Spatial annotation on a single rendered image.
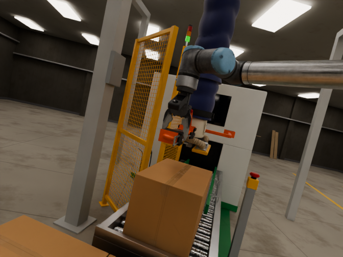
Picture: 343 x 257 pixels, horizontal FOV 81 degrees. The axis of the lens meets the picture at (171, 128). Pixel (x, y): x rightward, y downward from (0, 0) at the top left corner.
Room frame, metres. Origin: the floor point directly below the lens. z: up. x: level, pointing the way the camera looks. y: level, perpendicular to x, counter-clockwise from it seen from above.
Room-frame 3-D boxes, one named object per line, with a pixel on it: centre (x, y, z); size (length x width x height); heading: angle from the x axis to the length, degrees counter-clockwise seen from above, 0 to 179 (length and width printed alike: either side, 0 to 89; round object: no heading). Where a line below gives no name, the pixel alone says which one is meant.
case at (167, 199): (1.36, -0.13, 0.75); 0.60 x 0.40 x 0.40; 164
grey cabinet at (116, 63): (1.97, 0.65, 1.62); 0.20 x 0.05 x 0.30; 165
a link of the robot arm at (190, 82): (0.85, -0.02, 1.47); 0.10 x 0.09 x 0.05; 75
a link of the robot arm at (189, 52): (0.85, -0.02, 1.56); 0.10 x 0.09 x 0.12; 45
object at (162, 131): (0.82, 0.00, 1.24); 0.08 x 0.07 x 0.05; 167
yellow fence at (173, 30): (2.17, 0.40, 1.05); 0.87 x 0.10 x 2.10; 37
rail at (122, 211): (2.23, -0.02, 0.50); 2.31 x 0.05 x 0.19; 165
